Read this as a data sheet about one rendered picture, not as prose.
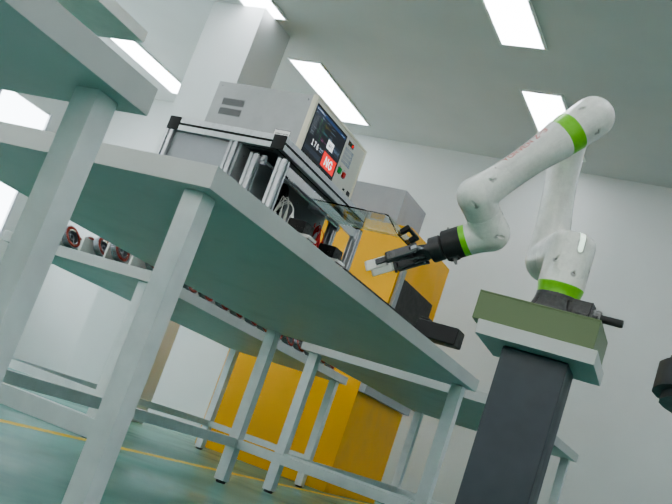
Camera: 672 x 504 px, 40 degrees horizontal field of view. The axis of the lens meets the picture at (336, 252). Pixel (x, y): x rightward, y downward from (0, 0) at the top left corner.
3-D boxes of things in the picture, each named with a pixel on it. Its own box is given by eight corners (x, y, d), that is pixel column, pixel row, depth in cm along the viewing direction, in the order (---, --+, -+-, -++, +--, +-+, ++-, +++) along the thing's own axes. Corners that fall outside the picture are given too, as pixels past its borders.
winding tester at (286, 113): (348, 203, 325) (367, 151, 329) (298, 153, 287) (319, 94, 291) (257, 184, 342) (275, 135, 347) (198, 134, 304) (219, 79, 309)
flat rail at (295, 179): (355, 240, 328) (358, 232, 329) (281, 171, 274) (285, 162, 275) (352, 239, 329) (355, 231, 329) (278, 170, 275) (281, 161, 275)
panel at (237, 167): (298, 294, 332) (325, 218, 338) (208, 233, 275) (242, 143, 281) (295, 294, 333) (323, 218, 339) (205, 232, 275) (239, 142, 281)
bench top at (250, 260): (476, 392, 375) (479, 380, 376) (209, 188, 183) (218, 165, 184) (269, 331, 420) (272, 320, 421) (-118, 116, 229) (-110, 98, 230)
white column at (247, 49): (142, 424, 688) (290, 37, 753) (107, 414, 649) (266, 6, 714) (92, 405, 711) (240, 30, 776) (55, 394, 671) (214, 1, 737)
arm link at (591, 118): (610, 129, 273) (587, 95, 273) (630, 118, 261) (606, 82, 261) (563, 161, 270) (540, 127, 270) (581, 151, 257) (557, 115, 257)
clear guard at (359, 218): (419, 257, 318) (425, 241, 319) (397, 234, 297) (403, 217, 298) (337, 238, 333) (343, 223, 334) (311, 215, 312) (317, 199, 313)
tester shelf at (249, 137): (362, 227, 332) (366, 216, 333) (282, 149, 273) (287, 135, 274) (261, 205, 352) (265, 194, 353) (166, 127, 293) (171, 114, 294)
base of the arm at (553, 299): (621, 339, 255) (627, 318, 256) (617, 328, 242) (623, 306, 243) (530, 316, 266) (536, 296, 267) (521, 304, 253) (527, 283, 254)
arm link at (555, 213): (555, 288, 282) (583, 124, 290) (577, 284, 266) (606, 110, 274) (515, 279, 280) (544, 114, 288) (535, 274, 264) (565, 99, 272)
